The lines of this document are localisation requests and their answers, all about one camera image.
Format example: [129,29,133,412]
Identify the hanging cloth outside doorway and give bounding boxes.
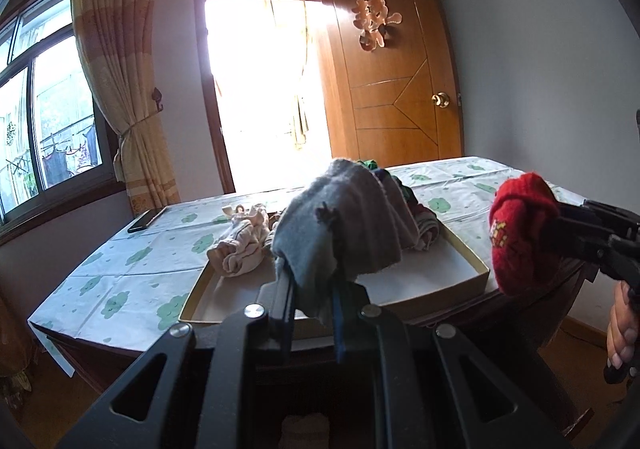
[287,0,313,150]

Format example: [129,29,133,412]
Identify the red knitted sock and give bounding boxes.
[489,173,561,295]

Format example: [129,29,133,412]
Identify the brown patterned fabric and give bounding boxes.
[0,279,36,420]

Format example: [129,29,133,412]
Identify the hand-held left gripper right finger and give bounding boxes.
[330,279,573,449]

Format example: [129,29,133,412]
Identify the striped garment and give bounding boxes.
[410,206,441,252]

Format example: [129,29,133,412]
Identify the dark-framed window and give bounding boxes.
[0,0,126,230]

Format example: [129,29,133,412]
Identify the person's right hand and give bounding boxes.
[606,281,640,371]

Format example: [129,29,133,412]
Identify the black phone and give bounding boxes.
[127,209,167,235]

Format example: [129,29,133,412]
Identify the dark wooden drawer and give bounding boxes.
[547,404,597,441]

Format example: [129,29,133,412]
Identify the beige patterned curtain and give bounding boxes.
[70,0,182,217]

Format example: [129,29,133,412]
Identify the shallow cardboard box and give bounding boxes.
[178,214,491,327]

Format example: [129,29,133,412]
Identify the dark wooden desk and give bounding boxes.
[30,229,596,440]

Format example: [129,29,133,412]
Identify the grey underwear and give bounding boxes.
[272,158,418,325]

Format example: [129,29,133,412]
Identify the wooden door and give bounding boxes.
[320,0,463,164]

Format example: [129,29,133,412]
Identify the dark multicoloured garment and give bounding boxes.
[375,168,418,217]

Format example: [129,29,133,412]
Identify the pale door ornament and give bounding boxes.
[352,0,403,50]

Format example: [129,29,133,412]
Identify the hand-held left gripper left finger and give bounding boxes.
[55,256,301,449]

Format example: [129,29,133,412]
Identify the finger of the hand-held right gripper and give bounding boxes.
[555,199,640,236]
[545,219,640,281]

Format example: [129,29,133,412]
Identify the beige underwear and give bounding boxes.
[207,203,273,278]

